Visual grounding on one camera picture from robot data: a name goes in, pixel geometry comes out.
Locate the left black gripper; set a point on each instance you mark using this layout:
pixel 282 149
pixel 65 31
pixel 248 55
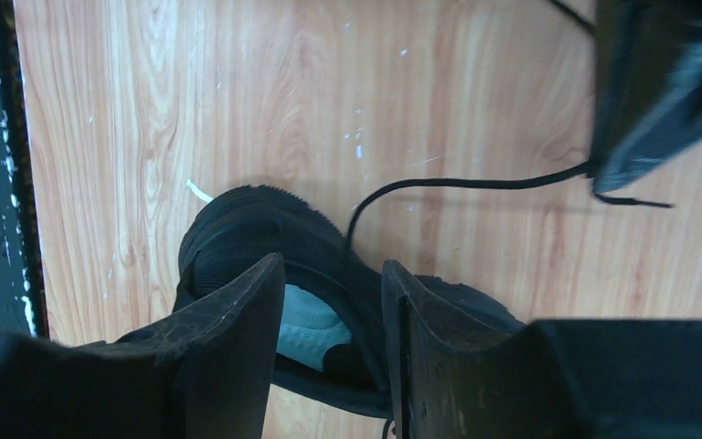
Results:
pixel 648 83

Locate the black shoe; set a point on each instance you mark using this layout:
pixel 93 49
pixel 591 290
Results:
pixel 331 344

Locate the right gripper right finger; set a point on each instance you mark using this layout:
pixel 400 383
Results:
pixel 455 375

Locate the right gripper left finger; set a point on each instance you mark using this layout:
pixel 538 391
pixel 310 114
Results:
pixel 202 372

